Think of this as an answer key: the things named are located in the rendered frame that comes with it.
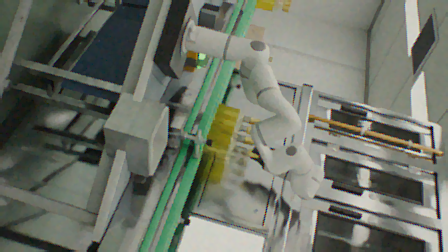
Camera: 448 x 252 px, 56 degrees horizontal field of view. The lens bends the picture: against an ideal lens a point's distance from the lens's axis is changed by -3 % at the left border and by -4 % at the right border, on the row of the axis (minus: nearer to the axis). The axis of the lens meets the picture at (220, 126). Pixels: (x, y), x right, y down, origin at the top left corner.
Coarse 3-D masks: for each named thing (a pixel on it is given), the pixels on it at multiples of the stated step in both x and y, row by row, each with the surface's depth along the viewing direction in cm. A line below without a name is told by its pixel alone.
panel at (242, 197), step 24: (240, 144) 203; (216, 168) 192; (240, 168) 194; (216, 192) 185; (240, 192) 186; (264, 192) 187; (192, 216) 176; (216, 216) 177; (240, 216) 179; (264, 216) 181; (264, 240) 172
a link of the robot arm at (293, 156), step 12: (252, 132) 147; (264, 144) 147; (288, 144) 150; (300, 144) 149; (264, 156) 147; (276, 156) 148; (288, 156) 147; (300, 156) 146; (276, 168) 148; (288, 168) 148; (300, 168) 150
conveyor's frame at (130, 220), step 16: (224, 0) 226; (224, 16) 217; (208, 64) 193; (176, 80) 184; (192, 80) 186; (176, 96) 179; (192, 96) 180; (176, 112) 173; (176, 128) 168; (160, 160) 169; (160, 176) 164; (128, 192) 158; (144, 192) 159; (160, 192) 161; (128, 208) 154; (144, 208) 155; (112, 224) 150; (128, 224) 150; (144, 224) 151; (112, 240) 146; (128, 240) 147
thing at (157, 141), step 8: (168, 112) 154; (160, 120) 146; (168, 120) 157; (160, 128) 160; (152, 136) 141; (160, 136) 164; (152, 144) 165; (160, 144) 166; (152, 152) 163; (160, 152) 163; (152, 160) 161; (152, 168) 158
